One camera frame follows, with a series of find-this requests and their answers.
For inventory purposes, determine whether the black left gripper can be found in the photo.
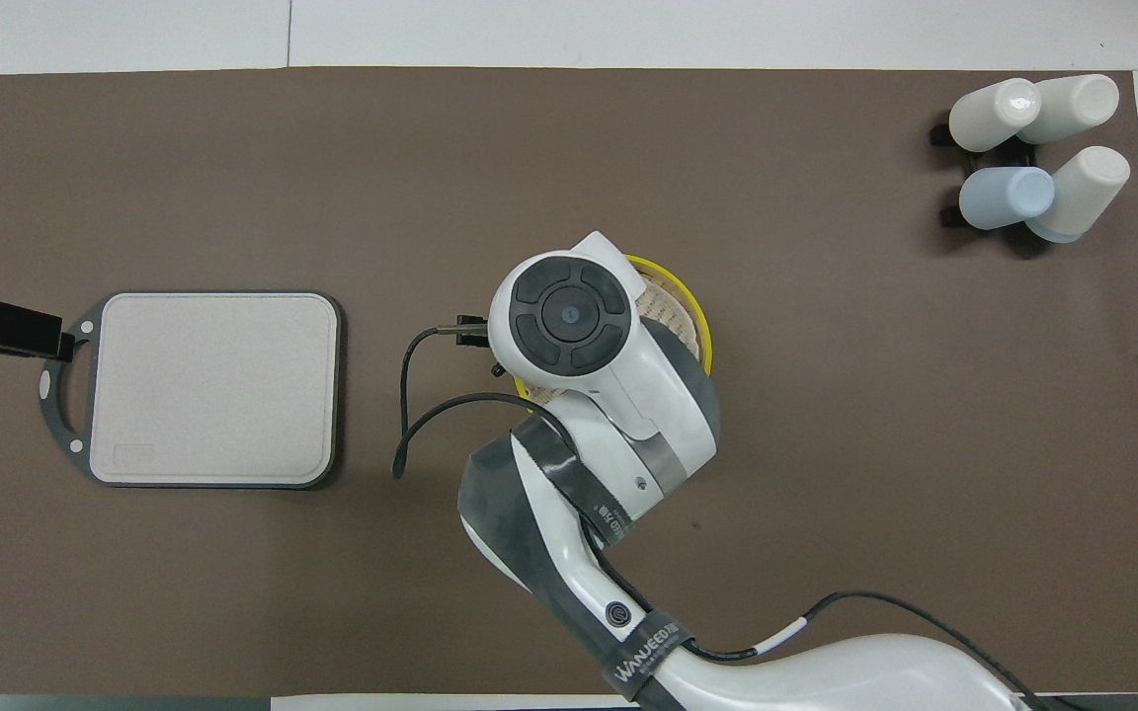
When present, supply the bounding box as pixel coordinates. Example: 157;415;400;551
0;296;77;361

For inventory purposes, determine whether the yellow steamer basket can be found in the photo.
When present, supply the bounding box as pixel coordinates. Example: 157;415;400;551
515;255;715;408

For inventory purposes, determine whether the brown table mat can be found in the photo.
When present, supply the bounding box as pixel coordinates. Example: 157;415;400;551
0;66;1138;697

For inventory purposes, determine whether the black cup rack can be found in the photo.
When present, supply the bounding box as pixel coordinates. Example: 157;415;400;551
930;118;1042;230

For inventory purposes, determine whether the light blue plastic cup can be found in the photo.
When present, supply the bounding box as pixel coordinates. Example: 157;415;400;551
959;166;1056;231

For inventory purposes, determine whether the white plastic cup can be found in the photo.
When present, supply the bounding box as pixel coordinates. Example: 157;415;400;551
949;79;1042;153
1026;146;1131;244
1018;74;1120;146

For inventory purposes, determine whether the white cutting board grey frame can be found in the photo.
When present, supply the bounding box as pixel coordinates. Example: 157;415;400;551
39;289;343;490

